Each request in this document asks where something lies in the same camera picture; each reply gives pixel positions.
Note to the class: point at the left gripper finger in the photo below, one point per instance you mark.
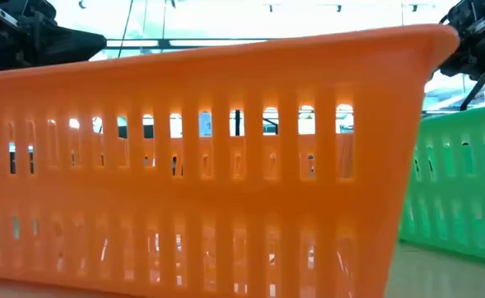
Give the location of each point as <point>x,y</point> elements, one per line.
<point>73,43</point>

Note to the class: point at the green plastic basket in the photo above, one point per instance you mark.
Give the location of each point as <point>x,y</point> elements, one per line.
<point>453,186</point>

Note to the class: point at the orange plastic basket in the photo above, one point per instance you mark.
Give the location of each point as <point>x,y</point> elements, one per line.
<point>226,70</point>

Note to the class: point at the black ceiling beam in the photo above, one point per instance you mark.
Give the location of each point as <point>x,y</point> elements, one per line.
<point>164,43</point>

